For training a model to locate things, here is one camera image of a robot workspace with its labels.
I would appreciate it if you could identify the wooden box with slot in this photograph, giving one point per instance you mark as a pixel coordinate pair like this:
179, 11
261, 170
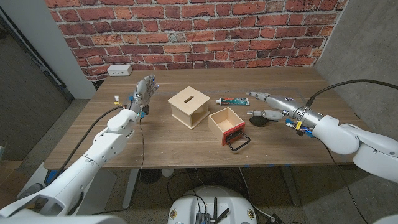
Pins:
188, 107

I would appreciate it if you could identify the green white toothpaste tube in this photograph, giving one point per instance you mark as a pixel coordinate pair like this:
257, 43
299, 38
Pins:
234, 101

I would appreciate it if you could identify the black rubber air blower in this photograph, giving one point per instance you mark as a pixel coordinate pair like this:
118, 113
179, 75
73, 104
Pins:
259, 120

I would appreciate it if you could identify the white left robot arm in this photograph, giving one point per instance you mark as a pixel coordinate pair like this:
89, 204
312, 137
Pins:
93, 158

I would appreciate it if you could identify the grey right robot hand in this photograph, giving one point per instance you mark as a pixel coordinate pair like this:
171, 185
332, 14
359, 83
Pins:
289, 107

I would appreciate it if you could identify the grey computer module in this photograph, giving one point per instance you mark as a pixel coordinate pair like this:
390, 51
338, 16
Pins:
202, 218

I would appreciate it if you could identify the white table leg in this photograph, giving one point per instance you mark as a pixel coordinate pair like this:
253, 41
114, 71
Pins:
130, 189

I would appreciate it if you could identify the small white yellow connector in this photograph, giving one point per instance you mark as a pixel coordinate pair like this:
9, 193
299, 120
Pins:
116, 99

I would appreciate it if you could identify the black antenna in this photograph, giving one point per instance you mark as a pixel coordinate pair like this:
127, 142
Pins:
223, 214
214, 207

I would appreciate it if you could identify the wooden drawer red front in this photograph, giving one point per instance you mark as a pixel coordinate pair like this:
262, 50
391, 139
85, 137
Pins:
225, 124

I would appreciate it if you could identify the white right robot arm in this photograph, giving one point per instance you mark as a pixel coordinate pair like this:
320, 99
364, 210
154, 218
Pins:
367, 146

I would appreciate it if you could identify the grey table leg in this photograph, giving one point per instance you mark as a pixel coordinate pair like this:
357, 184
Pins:
290, 186

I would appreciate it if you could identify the grey sneaker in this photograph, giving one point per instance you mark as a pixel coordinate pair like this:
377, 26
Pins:
31, 191

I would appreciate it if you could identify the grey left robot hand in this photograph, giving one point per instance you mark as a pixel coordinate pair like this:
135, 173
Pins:
141, 93

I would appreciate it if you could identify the white power outlet box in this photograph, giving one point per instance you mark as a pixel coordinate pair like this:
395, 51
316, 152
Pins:
119, 70

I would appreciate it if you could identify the white robot torso base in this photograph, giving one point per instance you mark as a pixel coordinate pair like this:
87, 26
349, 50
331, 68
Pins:
214, 199

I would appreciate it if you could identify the printed brick wall backdrop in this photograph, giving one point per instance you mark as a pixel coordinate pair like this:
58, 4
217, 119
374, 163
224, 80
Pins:
192, 34

